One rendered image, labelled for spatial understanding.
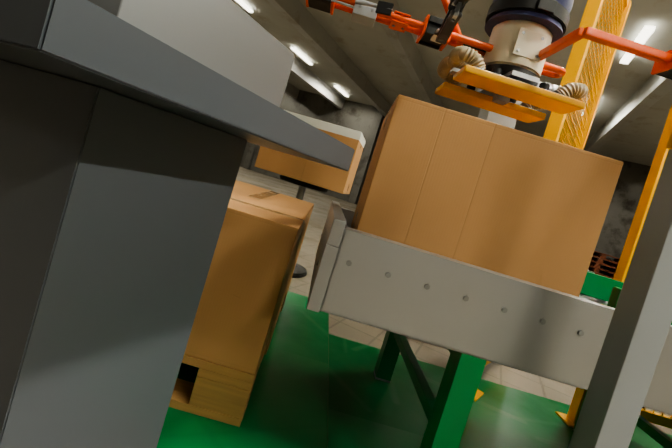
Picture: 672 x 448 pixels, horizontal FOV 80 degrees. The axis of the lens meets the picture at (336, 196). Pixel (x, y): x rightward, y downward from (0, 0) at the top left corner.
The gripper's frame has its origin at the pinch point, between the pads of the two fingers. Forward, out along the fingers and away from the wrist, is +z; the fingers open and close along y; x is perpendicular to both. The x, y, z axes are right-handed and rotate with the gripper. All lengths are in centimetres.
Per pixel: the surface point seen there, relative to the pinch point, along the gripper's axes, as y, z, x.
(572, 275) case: 55, -5, 51
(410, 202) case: 49.4, -2.9, 6.1
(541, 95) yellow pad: 11.8, 0.1, 31.1
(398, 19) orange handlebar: 0.2, 11.3, -10.6
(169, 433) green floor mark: 119, -12, -33
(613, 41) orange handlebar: -0.6, -12.7, 37.4
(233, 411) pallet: 115, -3, -21
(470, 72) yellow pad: 12.1, 0.0, 11.1
